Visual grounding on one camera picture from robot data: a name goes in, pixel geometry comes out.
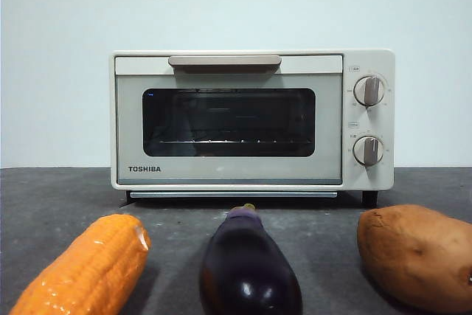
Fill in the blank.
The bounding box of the glass oven door with handle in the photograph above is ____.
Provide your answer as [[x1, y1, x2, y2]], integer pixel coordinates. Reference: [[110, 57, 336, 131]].
[[114, 55, 344, 186]]

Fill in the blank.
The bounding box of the dark purple eggplant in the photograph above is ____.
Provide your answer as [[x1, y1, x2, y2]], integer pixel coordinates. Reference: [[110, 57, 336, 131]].
[[199, 203, 304, 315]]

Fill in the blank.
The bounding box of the oven knob with white line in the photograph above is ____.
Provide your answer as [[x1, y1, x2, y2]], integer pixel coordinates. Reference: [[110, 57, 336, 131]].
[[352, 134, 385, 167]]

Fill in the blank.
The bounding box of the oven knob with upright bar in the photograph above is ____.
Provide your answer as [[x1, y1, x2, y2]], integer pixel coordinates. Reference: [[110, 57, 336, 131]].
[[353, 75, 387, 108]]

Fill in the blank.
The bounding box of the cream Toshiba toaster oven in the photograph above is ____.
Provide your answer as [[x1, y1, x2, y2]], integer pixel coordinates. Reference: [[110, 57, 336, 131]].
[[108, 48, 396, 208]]

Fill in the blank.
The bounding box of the orange corn cob in wrap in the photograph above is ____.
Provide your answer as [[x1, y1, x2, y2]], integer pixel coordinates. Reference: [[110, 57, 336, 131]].
[[7, 213, 153, 315]]

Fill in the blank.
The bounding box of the brown sweet potato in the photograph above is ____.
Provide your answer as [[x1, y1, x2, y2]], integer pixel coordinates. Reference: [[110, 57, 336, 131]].
[[356, 204, 472, 314]]

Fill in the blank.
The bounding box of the metal wire oven rack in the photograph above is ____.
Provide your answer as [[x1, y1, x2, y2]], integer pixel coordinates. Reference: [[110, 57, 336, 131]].
[[154, 138, 308, 146]]

